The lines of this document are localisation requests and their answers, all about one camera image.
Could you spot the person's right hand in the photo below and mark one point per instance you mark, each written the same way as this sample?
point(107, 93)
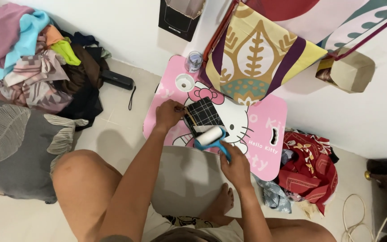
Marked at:
point(236, 168)

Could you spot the person's left hand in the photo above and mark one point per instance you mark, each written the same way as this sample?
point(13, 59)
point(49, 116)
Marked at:
point(167, 114)

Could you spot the person's right fingers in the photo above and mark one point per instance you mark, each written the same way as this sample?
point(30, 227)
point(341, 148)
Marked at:
point(226, 155)

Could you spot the person's left fingers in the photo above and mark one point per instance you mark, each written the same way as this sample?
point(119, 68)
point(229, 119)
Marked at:
point(176, 107)

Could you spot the blue lint roller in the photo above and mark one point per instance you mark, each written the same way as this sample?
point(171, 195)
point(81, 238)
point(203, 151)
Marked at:
point(212, 138)

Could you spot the white round cup holder insert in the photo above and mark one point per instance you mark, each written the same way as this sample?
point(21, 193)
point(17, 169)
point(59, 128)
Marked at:
point(184, 82)

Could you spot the pink cartoon cat folding table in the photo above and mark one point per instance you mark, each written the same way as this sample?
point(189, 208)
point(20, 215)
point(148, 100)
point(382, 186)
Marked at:
point(257, 134)

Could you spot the clear plastic jar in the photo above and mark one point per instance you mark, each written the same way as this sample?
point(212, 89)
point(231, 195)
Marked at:
point(194, 61)

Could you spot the heap of red patterned clothes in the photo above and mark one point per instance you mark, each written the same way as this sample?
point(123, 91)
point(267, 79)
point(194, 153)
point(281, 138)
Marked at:
point(306, 168)

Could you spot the black cardboard box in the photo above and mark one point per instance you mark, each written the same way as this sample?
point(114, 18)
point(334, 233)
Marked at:
point(179, 18)

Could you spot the yellow patterned hanging cloth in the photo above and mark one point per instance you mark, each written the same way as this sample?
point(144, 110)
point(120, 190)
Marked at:
point(257, 60)

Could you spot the person's legs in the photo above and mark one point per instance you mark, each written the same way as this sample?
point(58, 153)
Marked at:
point(89, 191)

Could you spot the heap of mixed clothes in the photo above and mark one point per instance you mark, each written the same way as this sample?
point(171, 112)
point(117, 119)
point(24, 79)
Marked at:
point(35, 64)

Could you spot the beige cardboard box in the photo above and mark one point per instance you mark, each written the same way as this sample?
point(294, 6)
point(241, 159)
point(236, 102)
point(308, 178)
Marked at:
point(348, 71)

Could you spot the grey leaf print pillow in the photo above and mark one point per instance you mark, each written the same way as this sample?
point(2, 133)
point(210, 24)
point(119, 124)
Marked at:
point(15, 148)

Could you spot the pink and green patterned cloth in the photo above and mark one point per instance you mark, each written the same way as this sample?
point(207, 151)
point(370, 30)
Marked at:
point(344, 16)

